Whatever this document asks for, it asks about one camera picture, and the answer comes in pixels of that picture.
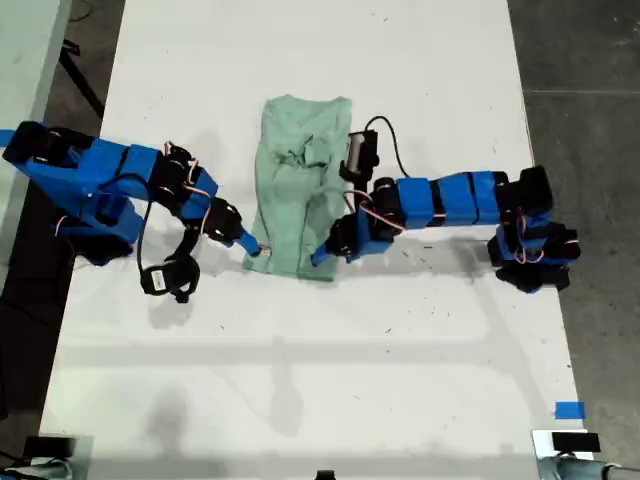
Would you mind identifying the pale green T-shirt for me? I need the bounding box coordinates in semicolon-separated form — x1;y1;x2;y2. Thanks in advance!
242;94;354;283

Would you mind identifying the black stand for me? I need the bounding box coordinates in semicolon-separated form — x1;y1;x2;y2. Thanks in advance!
58;42;107;119

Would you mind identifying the white side table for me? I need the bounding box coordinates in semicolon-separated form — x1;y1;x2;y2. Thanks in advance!
0;0;74;271

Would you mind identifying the small black box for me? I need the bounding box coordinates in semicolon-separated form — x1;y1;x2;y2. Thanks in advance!
22;436;77;459
551;432;601;452

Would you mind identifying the grey metal tube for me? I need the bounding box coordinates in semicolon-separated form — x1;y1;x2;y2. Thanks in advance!
542;452;640;480
7;458;72;480

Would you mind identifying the short black camera stalk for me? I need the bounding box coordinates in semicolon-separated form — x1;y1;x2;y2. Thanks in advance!
343;177;374;209
172;224;201;264

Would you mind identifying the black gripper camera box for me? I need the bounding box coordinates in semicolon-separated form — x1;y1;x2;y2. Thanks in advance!
338;128;381;182
138;248;202;305

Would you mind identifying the thin dark floor cable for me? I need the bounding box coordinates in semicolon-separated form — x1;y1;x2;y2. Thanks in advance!
68;0;95;24

